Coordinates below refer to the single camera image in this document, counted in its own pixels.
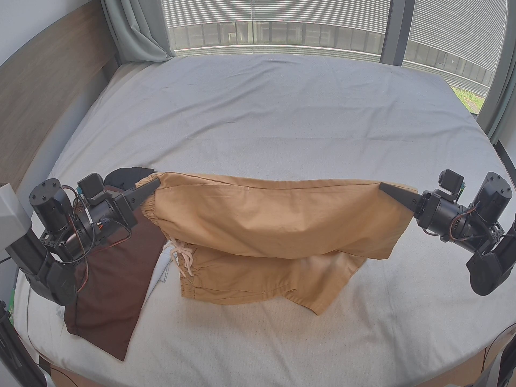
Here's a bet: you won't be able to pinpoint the brown garment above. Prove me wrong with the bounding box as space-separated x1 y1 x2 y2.
64 212 168 363

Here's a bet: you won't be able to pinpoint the white garment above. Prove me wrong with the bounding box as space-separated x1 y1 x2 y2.
149 244 182 297

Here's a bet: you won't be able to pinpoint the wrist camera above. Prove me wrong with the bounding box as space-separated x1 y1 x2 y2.
433 169 464 200
77 173 111 206

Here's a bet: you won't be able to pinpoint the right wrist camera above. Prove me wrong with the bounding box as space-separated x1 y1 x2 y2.
433 169 464 200

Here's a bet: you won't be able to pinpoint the window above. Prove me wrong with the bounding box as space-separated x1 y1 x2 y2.
155 0 516 96

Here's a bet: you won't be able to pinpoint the bed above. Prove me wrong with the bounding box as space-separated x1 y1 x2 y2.
0 0 516 387

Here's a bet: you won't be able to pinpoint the black garment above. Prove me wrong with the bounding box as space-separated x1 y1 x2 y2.
103 167 156 194

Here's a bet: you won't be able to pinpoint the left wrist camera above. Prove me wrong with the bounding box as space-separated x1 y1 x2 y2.
77 173 111 206

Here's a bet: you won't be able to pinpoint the grey-green curtain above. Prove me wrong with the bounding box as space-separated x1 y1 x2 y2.
478 0 516 144
96 0 177 63

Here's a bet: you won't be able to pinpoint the tan shorts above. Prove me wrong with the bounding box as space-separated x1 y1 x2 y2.
135 171 418 317

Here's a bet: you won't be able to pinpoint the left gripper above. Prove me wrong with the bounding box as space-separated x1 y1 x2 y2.
85 192 139 239

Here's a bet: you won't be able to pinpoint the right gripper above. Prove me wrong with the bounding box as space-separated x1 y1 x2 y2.
412 191 462 237

